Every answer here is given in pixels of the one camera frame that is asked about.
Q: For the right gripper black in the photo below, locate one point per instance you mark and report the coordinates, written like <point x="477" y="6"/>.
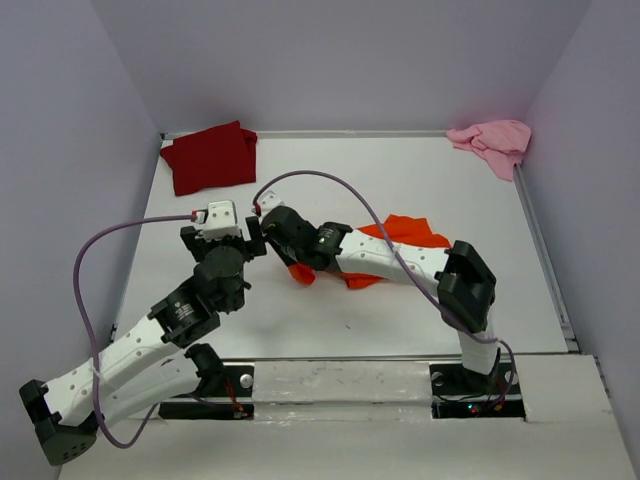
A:
<point x="268" y="236"/>

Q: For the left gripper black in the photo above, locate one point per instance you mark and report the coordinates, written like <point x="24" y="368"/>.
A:
<point x="201" y="247"/>

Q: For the orange t-shirt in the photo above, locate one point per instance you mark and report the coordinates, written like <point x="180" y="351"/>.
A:
<point x="402" y="229"/>

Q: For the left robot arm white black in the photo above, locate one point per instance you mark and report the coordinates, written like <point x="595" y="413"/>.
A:
<point x="160" y="357"/>

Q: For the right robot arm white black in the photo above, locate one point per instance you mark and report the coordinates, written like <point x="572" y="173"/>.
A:
<point x="455" y="279"/>

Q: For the folded dark red t-shirt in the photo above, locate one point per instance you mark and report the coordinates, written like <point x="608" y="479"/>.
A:
<point x="220" y="156"/>

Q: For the pink t-shirt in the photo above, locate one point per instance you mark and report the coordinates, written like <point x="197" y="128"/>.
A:
<point x="502" y="144"/>

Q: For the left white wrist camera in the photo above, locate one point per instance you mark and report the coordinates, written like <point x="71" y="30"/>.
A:
<point x="217" y="221"/>

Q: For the back aluminium rail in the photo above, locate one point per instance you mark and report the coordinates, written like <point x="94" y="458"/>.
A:
<point x="321" y="134"/>

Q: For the aluminium rail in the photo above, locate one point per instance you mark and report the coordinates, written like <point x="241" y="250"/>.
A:
<point x="321" y="134"/>
<point x="546" y="263"/>
<point x="407" y="357"/>

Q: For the front aluminium rail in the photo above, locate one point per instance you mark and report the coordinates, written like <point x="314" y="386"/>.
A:
<point x="407" y="357"/>

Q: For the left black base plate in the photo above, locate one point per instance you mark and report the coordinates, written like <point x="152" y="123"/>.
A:
<point x="226" y="399"/>

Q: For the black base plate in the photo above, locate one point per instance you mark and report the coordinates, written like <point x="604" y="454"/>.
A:
<point x="475" y="400"/>
<point x="226" y="399"/>

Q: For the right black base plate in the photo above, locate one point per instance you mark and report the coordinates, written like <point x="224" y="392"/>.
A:
<point x="475" y="400"/>

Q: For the right aluminium rail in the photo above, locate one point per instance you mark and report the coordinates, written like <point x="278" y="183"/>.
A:
<point x="546" y="263"/>

